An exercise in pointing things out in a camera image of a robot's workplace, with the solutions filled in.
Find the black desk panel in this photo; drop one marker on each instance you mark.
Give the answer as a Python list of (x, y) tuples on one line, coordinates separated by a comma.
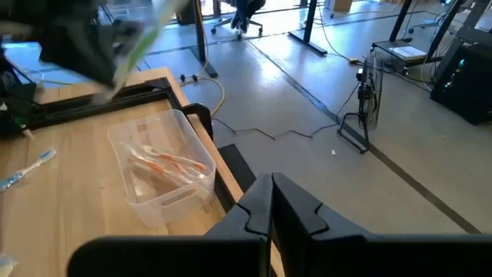
[(200, 38)]

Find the brown cardboard box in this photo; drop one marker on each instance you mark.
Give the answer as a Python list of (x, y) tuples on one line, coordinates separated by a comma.
[(342, 4)]

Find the black base with white sheet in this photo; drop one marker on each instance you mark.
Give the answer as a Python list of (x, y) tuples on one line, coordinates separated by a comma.
[(407, 52)]

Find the clear plastic bin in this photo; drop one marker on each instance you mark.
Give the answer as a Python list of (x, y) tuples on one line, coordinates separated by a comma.
[(180, 200)]

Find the green toothbrush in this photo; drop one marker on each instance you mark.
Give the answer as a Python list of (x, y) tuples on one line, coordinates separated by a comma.
[(144, 42)]

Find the black floor fan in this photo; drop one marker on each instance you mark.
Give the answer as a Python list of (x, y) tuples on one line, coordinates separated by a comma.
[(371, 92)]

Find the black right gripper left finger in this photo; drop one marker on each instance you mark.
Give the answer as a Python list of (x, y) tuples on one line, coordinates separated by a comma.
[(253, 215)]

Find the person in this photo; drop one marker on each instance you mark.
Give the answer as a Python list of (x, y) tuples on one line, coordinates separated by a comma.
[(246, 9)]

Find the black computer tower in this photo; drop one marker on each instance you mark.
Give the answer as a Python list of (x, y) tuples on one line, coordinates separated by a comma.
[(469, 88)]

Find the wrapped blue toothbrush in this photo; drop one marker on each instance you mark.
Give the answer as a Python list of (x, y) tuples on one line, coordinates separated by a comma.
[(27, 169)]

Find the black office desk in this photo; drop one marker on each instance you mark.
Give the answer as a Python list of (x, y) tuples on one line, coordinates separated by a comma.
[(310, 23)]

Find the black frame clamp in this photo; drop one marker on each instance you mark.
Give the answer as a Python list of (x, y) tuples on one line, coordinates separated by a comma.
[(203, 111)]

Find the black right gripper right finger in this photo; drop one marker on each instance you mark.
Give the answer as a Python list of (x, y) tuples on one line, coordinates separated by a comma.
[(300, 219)]

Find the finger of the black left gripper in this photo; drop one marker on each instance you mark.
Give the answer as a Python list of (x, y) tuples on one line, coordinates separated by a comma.
[(109, 69)]

